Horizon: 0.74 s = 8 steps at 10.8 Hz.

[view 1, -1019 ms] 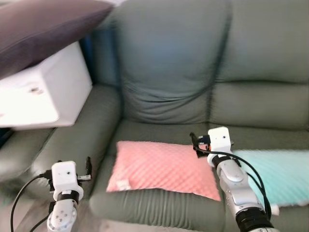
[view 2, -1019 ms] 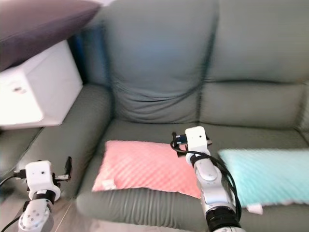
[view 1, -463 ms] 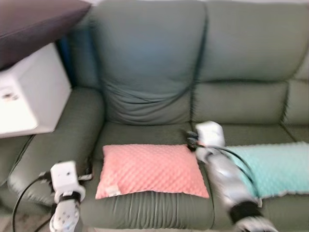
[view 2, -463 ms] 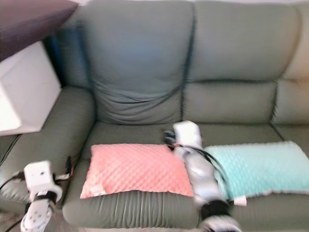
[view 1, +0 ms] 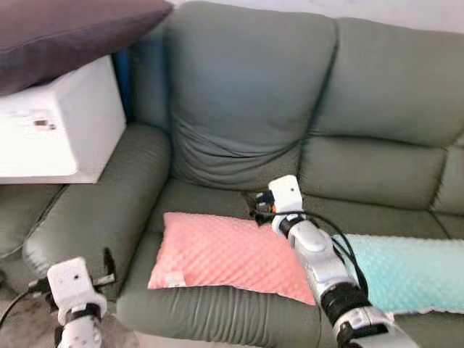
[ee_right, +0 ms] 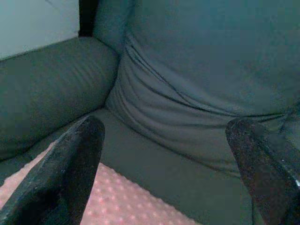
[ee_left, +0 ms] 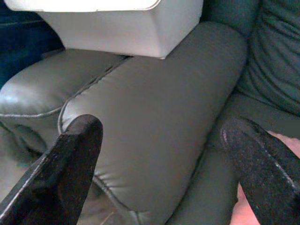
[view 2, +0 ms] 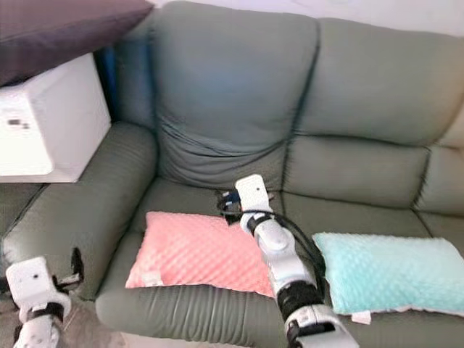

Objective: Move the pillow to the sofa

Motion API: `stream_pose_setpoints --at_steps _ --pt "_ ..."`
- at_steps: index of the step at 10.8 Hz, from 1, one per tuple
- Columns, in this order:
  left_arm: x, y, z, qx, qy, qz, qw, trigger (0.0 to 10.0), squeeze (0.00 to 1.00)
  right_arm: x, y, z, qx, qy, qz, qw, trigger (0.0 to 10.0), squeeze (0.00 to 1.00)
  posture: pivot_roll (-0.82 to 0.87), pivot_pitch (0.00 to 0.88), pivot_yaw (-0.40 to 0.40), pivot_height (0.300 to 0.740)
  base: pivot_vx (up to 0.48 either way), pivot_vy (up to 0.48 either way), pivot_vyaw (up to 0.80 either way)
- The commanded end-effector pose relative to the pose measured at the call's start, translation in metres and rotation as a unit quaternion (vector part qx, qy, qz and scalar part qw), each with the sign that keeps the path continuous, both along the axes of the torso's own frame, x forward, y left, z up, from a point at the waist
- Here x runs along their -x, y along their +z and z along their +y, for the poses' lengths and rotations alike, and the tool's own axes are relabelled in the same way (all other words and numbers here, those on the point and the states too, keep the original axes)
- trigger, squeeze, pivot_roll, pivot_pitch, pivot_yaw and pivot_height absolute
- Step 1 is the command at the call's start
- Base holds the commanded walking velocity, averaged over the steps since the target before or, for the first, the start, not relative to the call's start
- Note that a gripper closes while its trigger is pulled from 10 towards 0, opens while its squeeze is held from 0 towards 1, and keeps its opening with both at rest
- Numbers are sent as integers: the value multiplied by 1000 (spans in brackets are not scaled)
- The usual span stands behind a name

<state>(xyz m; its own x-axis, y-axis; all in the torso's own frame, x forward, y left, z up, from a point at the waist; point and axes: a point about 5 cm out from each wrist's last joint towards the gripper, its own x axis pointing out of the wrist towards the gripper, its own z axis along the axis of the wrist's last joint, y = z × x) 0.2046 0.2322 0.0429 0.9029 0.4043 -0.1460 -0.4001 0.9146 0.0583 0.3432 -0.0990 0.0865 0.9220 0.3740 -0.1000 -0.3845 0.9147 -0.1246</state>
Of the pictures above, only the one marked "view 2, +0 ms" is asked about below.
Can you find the mint dotted plush pillow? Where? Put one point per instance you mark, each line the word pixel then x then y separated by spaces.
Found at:
pixel 384 272

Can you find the pink dotted plush pillow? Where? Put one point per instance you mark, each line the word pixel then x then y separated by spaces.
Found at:
pixel 188 254

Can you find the grey-green leather sofa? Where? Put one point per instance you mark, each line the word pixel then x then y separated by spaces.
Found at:
pixel 225 87

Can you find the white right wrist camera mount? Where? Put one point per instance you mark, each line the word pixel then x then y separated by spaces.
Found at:
pixel 254 193

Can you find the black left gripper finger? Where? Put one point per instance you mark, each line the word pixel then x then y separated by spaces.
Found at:
pixel 76 262

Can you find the white drawer cabinet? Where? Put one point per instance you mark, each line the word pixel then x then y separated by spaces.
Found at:
pixel 51 123

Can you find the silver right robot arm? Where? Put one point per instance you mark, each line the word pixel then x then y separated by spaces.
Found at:
pixel 283 261

